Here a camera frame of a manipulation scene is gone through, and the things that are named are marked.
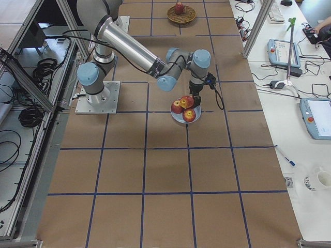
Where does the white keyboard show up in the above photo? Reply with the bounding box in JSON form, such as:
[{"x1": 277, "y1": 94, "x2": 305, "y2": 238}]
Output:
[{"x1": 268, "y1": 1, "x2": 285, "y2": 24}]

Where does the coiled black cable bundle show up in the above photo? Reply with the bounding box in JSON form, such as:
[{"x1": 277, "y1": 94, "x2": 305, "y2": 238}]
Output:
[{"x1": 18, "y1": 105, "x2": 45, "y2": 128}]

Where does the teach pendant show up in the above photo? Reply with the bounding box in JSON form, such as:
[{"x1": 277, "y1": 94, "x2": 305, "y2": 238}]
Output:
[
  {"x1": 267, "y1": 39, "x2": 301, "y2": 68},
  {"x1": 299, "y1": 98, "x2": 330, "y2": 140}
]

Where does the red apple carried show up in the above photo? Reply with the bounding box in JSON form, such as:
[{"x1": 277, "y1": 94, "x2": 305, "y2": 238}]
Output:
[{"x1": 179, "y1": 96, "x2": 194, "y2": 109}]

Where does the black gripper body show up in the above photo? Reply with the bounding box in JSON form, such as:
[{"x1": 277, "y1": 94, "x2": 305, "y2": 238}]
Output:
[{"x1": 189, "y1": 72, "x2": 216, "y2": 96}]

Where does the aluminium frame post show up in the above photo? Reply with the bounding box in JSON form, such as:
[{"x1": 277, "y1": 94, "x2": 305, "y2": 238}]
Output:
[{"x1": 242, "y1": 0, "x2": 274, "y2": 59}]

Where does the red apple in basket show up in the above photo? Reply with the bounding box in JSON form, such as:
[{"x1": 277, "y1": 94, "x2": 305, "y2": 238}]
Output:
[{"x1": 174, "y1": 2, "x2": 184, "y2": 14}]

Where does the white mug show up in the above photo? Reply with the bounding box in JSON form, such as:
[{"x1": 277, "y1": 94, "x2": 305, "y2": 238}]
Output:
[{"x1": 304, "y1": 166, "x2": 330, "y2": 191}]

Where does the red apple front on plate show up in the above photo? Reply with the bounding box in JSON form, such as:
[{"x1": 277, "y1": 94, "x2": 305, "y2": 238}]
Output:
[{"x1": 182, "y1": 108, "x2": 196, "y2": 122}]

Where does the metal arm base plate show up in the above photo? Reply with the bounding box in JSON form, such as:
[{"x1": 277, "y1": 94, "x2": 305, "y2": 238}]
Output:
[{"x1": 76, "y1": 81, "x2": 121, "y2": 114}]

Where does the wicker basket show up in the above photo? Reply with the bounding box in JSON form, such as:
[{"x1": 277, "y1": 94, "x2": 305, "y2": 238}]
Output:
[{"x1": 167, "y1": 5, "x2": 196, "y2": 25}]

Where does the near teach pendant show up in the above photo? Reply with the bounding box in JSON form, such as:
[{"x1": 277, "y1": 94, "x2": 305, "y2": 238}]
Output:
[{"x1": 299, "y1": 98, "x2": 330, "y2": 140}]

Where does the black computer mouse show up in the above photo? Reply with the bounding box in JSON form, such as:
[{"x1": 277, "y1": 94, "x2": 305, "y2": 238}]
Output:
[{"x1": 280, "y1": 0, "x2": 293, "y2": 7}]

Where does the light blue plate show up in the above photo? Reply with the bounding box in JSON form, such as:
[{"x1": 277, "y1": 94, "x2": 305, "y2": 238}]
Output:
[{"x1": 171, "y1": 106, "x2": 202, "y2": 124}]

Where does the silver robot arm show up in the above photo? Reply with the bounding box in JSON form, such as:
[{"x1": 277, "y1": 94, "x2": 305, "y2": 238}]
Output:
[{"x1": 77, "y1": 1, "x2": 216, "y2": 106}]

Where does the red apple on plate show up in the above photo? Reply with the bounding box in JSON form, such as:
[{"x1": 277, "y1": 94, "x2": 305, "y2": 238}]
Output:
[
  {"x1": 182, "y1": 108, "x2": 196, "y2": 122},
  {"x1": 171, "y1": 100, "x2": 185, "y2": 114}
]

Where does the far teach pendant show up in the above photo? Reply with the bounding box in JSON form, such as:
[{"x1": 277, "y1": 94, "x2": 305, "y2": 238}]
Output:
[{"x1": 267, "y1": 39, "x2": 301, "y2": 68}]

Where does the black power adapter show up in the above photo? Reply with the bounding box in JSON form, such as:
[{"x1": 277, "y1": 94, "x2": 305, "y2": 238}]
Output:
[{"x1": 290, "y1": 67, "x2": 303, "y2": 78}]

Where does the blue white pen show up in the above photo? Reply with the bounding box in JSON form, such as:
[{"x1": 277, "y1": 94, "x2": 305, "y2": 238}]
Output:
[{"x1": 275, "y1": 145, "x2": 296, "y2": 167}]

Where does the metal rod with green clip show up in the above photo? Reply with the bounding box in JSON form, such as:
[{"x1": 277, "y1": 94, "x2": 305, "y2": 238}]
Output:
[{"x1": 284, "y1": 17, "x2": 296, "y2": 86}]

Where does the small metal binder clip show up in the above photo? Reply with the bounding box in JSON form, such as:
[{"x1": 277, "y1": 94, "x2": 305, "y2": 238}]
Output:
[{"x1": 284, "y1": 177, "x2": 294, "y2": 188}]

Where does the aluminium side rack frame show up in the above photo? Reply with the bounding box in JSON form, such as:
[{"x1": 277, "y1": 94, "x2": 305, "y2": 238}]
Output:
[{"x1": 1, "y1": 1, "x2": 87, "y2": 247}]

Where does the red apple left on plate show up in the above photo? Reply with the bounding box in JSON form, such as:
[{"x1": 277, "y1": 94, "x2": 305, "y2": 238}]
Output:
[{"x1": 171, "y1": 100, "x2": 185, "y2": 114}]

